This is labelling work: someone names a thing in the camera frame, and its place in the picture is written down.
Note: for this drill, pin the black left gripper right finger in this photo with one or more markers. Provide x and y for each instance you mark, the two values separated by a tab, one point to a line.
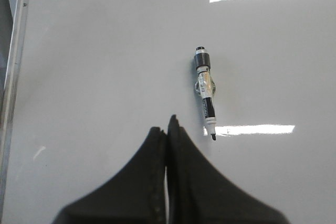
199	193

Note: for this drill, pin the white whiteboard with aluminium frame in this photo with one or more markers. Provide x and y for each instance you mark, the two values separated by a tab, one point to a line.
88	78

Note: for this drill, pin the black and white whiteboard marker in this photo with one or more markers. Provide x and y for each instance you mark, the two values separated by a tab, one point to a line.
205	87

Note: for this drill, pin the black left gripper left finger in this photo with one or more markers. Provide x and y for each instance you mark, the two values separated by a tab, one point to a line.
134	195

